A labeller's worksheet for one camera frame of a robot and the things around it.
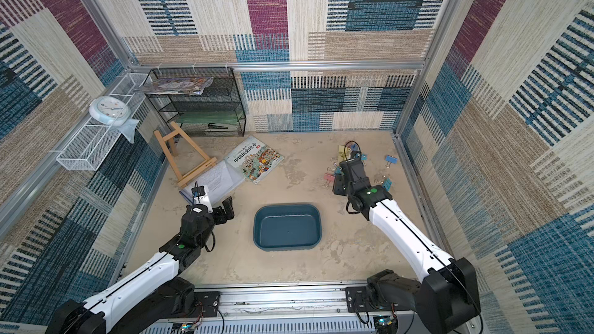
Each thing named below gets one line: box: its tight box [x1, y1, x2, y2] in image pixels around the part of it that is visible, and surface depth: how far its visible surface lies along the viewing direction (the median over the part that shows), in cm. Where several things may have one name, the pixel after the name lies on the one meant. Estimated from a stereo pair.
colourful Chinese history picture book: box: [225, 136, 285, 185], surface depth 113 cm
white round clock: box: [88, 95, 132, 127], surface depth 76 cm
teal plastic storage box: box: [252, 204, 323, 252], surface depth 92 cm
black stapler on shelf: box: [207, 122, 238, 130], surface depth 113 cm
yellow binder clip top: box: [337, 144, 349, 162], surface depth 114 cm
